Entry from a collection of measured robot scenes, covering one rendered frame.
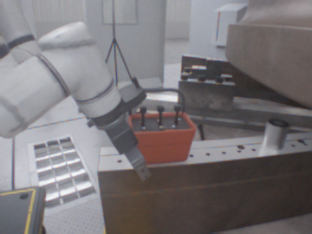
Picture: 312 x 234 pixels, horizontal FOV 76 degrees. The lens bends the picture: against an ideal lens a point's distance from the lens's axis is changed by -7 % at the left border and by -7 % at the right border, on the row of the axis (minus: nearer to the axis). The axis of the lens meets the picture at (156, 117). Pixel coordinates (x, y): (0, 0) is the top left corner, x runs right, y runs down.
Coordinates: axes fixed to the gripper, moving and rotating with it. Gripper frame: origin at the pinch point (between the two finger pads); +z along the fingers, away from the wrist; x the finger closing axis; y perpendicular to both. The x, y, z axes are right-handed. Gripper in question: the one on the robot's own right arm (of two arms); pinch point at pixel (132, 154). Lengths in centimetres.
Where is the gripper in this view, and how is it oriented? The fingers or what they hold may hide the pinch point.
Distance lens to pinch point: 56.3
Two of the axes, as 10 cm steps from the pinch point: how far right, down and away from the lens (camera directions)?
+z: 2.8, 7.2, 6.4
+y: -8.3, 5.1, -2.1
